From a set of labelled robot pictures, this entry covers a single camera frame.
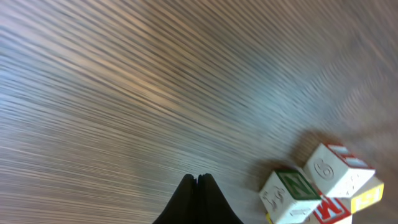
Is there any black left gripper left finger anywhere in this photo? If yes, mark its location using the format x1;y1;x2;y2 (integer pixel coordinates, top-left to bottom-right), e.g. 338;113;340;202
153;174;197;224

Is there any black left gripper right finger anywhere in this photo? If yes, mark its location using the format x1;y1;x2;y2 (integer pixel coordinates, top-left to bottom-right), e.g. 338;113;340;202
197;174;243;224

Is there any green N block number 8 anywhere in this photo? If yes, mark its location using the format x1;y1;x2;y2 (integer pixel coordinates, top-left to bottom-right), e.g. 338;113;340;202
259;169;322;223

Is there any red A block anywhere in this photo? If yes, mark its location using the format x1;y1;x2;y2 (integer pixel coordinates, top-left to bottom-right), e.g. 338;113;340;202
303;143;376;198

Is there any yellow S block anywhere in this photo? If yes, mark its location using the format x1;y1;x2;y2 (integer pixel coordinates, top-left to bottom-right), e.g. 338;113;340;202
340;175;384;214

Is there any red M block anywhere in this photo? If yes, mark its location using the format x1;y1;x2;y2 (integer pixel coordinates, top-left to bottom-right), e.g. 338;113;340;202
303;194;353;224

